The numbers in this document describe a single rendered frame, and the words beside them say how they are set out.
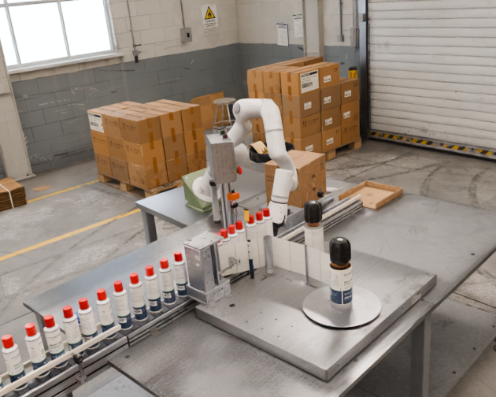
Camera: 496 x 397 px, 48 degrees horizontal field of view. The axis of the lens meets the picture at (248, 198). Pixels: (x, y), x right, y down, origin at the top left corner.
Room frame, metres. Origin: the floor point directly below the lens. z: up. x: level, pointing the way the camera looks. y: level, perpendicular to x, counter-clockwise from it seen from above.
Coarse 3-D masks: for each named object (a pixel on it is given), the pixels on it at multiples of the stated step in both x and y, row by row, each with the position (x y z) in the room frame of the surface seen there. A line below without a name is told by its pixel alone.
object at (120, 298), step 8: (120, 280) 1.93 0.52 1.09; (120, 288) 1.90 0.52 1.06; (120, 296) 1.89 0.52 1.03; (120, 304) 1.89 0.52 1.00; (128, 304) 1.92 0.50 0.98; (120, 312) 1.89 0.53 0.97; (128, 312) 1.91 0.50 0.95; (120, 320) 1.89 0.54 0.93; (128, 320) 1.90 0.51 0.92; (128, 328) 1.89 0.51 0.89
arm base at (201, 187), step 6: (204, 174) 3.22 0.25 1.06; (198, 180) 3.32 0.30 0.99; (204, 180) 3.20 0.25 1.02; (192, 186) 3.27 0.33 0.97; (198, 186) 3.26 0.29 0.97; (204, 186) 3.21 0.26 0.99; (198, 192) 3.23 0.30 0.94; (204, 192) 3.22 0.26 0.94; (210, 192) 3.22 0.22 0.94; (204, 198) 3.21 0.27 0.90; (210, 198) 3.23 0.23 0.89
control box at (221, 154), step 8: (208, 136) 2.49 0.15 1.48; (216, 136) 2.48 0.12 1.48; (208, 144) 2.47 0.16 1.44; (216, 144) 2.37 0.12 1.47; (224, 144) 2.37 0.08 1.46; (232, 144) 2.38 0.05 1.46; (208, 152) 2.51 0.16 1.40; (216, 152) 2.37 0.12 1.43; (224, 152) 2.37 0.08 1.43; (232, 152) 2.38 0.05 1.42; (216, 160) 2.36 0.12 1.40; (224, 160) 2.37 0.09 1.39; (232, 160) 2.38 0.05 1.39; (216, 168) 2.36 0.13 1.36; (224, 168) 2.37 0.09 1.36; (232, 168) 2.38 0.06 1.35; (216, 176) 2.36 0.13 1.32; (224, 176) 2.37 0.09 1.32; (232, 176) 2.38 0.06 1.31
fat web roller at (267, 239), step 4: (264, 236) 2.24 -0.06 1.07; (268, 236) 2.24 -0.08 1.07; (264, 240) 2.23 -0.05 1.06; (268, 240) 2.22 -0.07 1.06; (264, 244) 2.23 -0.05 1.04; (268, 244) 2.22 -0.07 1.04; (264, 248) 2.23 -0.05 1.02; (268, 248) 2.22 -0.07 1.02; (268, 252) 2.22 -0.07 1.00; (268, 256) 2.22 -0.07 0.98; (272, 256) 2.23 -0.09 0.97; (268, 260) 2.22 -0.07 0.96; (272, 260) 2.23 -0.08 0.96; (268, 264) 2.22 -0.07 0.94; (272, 264) 2.23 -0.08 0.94; (268, 268) 2.22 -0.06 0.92; (272, 268) 2.22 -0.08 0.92; (268, 272) 2.22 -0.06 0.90; (272, 272) 2.22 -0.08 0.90; (268, 276) 2.22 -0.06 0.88
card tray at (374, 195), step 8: (360, 184) 3.32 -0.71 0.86; (368, 184) 3.35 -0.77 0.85; (376, 184) 3.31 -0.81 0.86; (384, 184) 3.27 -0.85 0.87; (344, 192) 3.19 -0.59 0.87; (352, 192) 3.25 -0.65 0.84; (360, 192) 3.26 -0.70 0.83; (368, 192) 3.24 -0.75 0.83; (376, 192) 3.23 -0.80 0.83; (384, 192) 3.22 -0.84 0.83; (392, 192) 3.21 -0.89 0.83; (400, 192) 3.16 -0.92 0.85; (368, 200) 3.12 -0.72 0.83; (376, 200) 3.10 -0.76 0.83; (384, 200) 3.04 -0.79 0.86; (376, 208) 2.98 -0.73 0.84
